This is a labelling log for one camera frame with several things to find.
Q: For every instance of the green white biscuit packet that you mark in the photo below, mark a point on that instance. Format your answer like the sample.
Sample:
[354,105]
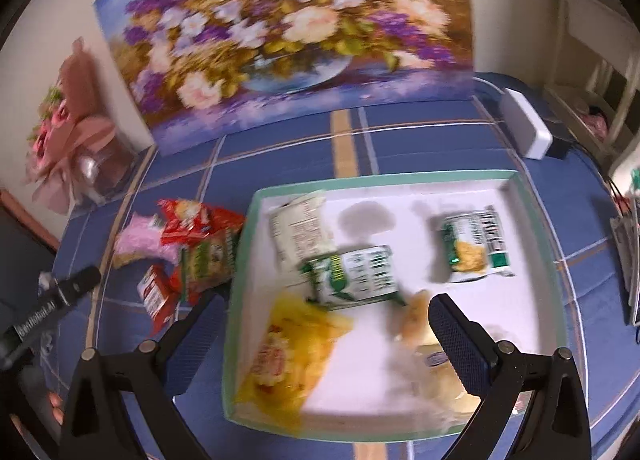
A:
[360,275]

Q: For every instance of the dark red snack packet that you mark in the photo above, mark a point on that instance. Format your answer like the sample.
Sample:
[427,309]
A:
[155,292]

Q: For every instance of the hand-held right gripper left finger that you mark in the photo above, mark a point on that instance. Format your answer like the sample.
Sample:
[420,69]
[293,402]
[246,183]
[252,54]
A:
[195,335]

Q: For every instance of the clear steamed cake packet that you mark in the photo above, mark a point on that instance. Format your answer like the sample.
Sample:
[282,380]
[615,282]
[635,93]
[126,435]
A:
[440,390]

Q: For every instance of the red candy packet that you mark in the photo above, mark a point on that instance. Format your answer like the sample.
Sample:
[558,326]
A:
[200,222]

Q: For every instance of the blue checked tablecloth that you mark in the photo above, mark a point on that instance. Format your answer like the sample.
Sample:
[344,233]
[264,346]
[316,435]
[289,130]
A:
[425,140]

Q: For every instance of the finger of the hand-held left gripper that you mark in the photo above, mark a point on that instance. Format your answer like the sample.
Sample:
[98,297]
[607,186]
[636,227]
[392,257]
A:
[80,282]

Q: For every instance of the green white cracker packet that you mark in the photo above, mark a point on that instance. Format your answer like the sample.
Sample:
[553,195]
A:
[475,245]

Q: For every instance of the clear plastic vase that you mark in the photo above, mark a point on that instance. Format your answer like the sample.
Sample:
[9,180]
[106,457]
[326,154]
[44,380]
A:
[115,165]

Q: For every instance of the white wooden chair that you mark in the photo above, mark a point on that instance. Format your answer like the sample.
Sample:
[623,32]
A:
[575,30]

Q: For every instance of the black power adapter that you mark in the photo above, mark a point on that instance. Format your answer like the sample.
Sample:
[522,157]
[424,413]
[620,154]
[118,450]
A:
[560,137]

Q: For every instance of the pink snack packet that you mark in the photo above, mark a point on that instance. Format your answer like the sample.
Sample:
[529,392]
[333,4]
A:
[142,237]

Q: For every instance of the green panda snack packet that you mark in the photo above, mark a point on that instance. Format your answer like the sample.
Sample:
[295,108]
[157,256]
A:
[212,255]

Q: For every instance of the pink flower bouquet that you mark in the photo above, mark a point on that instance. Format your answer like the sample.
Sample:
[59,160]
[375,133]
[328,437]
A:
[75,140]

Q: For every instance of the white tray with teal rim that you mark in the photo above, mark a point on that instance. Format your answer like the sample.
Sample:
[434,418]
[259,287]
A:
[520,310]

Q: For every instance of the yellow bread packet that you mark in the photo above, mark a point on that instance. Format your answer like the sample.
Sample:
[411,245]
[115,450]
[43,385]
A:
[290,355]

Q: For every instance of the pink item on chair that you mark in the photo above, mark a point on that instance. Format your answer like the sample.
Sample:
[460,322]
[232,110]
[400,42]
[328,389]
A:
[595,120]

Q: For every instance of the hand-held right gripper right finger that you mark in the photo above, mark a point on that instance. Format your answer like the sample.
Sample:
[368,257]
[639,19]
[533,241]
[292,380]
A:
[457,342]

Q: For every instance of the white phone stand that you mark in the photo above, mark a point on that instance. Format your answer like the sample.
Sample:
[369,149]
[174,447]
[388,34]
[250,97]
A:
[625,260]

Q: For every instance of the white power strip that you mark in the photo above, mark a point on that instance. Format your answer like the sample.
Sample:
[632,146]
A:
[525,122]

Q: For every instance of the white snack packet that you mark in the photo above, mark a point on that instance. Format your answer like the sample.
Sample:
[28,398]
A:
[300,230]

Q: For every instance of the flower painting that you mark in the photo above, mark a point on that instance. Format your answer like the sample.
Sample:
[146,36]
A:
[300,15]

